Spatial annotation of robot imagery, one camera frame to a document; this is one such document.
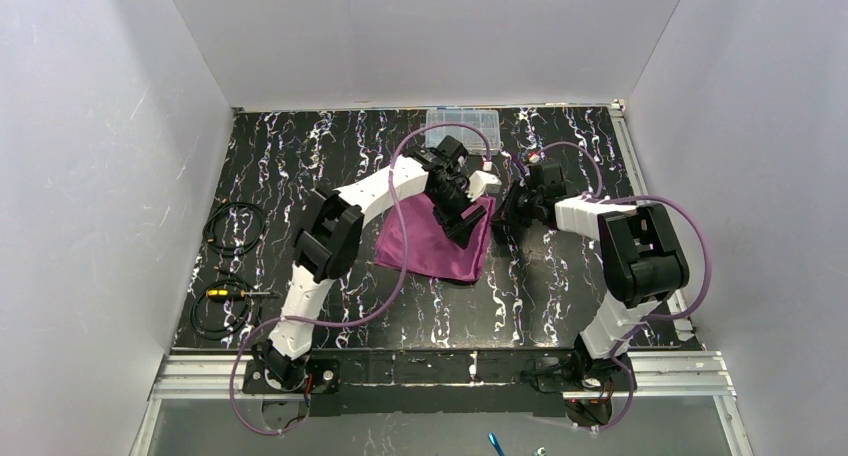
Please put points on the clear plastic compartment box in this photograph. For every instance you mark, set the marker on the clear plastic compartment box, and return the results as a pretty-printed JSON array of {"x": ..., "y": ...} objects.
[{"x": 486, "y": 121}]

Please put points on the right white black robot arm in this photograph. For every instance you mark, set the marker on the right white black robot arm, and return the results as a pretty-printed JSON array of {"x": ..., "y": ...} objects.
[{"x": 642, "y": 261}]

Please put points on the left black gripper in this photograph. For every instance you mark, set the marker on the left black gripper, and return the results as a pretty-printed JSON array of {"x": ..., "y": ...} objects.
[{"x": 454, "y": 202}]

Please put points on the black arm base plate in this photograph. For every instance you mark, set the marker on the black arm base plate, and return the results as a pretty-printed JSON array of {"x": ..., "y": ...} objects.
[{"x": 371, "y": 381}]

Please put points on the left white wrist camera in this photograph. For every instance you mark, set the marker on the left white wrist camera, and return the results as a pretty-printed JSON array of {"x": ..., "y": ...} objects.
[{"x": 481, "y": 183}]

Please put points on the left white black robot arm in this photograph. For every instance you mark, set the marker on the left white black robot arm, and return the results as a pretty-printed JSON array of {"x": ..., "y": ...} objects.
[{"x": 327, "y": 240}]

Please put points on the black coiled cable yellow plug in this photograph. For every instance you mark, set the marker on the black coiled cable yellow plug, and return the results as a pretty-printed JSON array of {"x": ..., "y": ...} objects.
[{"x": 232, "y": 231}]

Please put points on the aluminium frame rail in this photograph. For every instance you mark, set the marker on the aluminium frame rail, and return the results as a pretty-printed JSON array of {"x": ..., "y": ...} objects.
[{"x": 539, "y": 288}]

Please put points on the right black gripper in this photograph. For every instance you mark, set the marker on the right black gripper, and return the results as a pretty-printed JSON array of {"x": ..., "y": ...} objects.
[{"x": 515, "y": 205}]

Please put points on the purple handled utensil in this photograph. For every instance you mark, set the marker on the purple handled utensil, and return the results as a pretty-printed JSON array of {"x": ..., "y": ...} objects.
[{"x": 517, "y": 163}]

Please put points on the purple cloth napkin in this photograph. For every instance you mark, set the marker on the purple cloth napkin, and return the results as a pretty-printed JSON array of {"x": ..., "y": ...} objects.
[{"x": 431, "y": 252}]

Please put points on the blue tool handle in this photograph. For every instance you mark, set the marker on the blue tool handle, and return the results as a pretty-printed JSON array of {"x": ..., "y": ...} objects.
[{"x": 495, "y": 444}]

